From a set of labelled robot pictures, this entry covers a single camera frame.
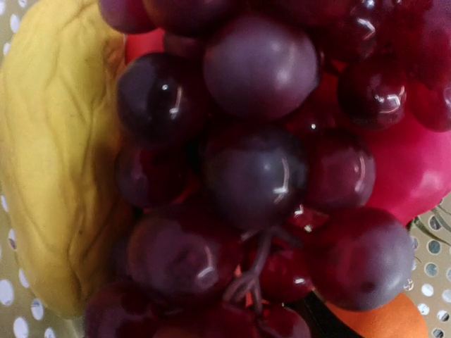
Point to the dark red grape bunch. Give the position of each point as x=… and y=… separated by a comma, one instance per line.
x=247, y=160

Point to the yellow corn cob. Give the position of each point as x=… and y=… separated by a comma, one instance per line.
x=60, y=135

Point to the red strawberry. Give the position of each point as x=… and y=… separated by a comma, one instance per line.
x=141, y=44

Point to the red apple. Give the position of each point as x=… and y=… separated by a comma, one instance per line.
x=412, y=168

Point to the orange fruit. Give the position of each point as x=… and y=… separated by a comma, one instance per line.
x=400, y=318

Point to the green plastic basket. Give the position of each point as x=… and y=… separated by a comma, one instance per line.
x=23, y=315

